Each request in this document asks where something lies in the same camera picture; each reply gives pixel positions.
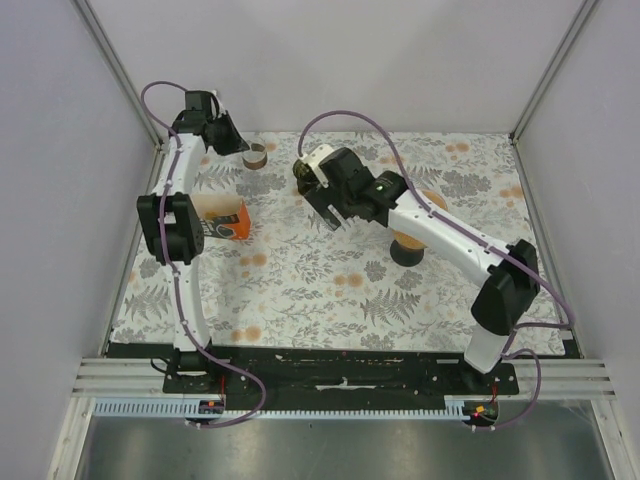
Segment dark green glass jar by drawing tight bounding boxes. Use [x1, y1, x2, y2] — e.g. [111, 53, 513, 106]
[292, 159, 320, 196]

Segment round bamboo dripper holder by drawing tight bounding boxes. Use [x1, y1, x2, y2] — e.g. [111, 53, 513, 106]
[392, 189, 448, 251]

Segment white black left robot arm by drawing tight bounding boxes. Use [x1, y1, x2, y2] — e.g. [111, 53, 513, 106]
[136, 81, 248, 393]

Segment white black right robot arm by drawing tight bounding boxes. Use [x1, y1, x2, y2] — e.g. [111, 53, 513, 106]
[293, 144, 540, 394]

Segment brown paper coffee filters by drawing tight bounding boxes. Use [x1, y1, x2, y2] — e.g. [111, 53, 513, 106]
[191, 194, 243, 220]

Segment orange coffee filter box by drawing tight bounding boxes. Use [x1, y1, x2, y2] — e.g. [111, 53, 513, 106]
[199, 196, 251, 241]

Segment floral patterned table mat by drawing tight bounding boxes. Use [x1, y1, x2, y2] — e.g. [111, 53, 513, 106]
[110, 130, 576, 357]

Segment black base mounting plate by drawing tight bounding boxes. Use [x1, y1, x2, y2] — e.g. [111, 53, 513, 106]
[162, 347, 519, 403]

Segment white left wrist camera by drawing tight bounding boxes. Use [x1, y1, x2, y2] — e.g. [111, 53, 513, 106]
[208, 90, 222, 119]

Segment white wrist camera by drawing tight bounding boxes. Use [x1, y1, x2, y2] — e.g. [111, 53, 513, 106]
[208, 90, 222, 119]
[300, 144, 335, 188]

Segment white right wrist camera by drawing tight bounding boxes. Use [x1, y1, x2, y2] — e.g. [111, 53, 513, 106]
[300, 144, 335, 188]

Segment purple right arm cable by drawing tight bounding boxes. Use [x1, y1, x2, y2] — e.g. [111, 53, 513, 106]
[297, 109, 575, 432]

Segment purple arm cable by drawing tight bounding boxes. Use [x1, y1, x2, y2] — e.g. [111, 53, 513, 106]
[297, 109, 575, 432]
[140, 80, 269, 430]

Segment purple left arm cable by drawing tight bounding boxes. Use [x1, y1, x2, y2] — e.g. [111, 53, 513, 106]
[140, 80, 269, 430]

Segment right aluminium frame post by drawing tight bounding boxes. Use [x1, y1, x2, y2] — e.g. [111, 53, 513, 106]
[509, 0, 600, 145]

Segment aluminium front rail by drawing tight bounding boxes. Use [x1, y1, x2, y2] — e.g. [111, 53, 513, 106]
[72, 358, 615, 400]

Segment white slotted cable duct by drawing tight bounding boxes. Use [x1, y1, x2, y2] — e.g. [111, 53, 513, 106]
[93, 397, 488, 421]

